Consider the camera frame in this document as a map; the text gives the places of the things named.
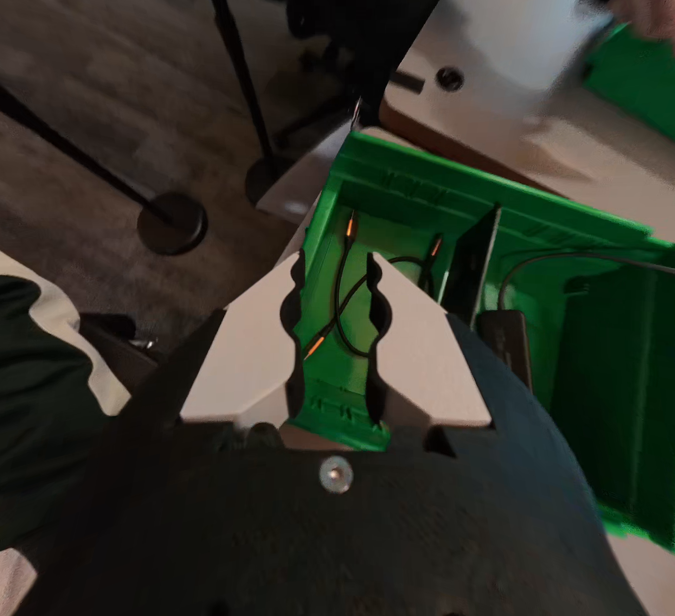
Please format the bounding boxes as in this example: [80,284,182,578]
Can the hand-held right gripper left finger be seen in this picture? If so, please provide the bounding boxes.
[179,249,308,435]

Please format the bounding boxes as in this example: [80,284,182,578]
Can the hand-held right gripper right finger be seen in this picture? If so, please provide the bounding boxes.
[365,252,494,432]

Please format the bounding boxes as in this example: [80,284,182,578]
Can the green plastic bin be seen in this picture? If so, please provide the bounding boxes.
[287,131,675,551]
[581,23,675,138]

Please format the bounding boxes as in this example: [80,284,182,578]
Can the light grey desk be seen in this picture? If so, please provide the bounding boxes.
[256,0,675,616]

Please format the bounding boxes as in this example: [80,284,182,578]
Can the black USB hub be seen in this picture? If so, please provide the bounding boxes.
[476,309,534,392]

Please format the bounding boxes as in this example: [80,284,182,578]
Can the black bin divider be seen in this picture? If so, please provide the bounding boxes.
[440,204,502,329]

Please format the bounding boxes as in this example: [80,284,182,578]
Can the black round-base floor stand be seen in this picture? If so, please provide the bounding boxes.
[0,86,207,256]
[192,0,297,208]

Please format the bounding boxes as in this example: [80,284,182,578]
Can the white shirt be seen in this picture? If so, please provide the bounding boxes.
[0,251,133,416]

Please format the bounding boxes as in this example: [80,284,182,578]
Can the dark green jacket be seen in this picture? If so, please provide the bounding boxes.
[0,276,114,548]

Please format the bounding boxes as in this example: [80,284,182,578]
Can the black hub power cable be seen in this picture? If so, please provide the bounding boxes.
[497,251,675,312]

